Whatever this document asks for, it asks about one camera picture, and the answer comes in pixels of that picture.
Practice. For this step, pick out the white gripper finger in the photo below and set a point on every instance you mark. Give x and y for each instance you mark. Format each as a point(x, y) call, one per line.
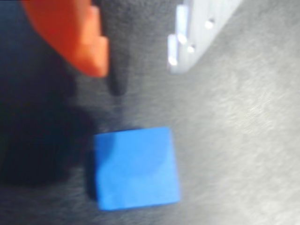
point(201, 25)

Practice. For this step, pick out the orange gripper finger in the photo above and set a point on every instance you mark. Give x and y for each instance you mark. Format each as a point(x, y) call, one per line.
point(70, 30)

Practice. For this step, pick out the blue cube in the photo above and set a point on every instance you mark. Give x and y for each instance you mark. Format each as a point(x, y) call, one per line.
point(136, 168)

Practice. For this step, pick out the black felt table mat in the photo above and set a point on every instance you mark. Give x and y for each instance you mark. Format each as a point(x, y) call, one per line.
point(234, 140)

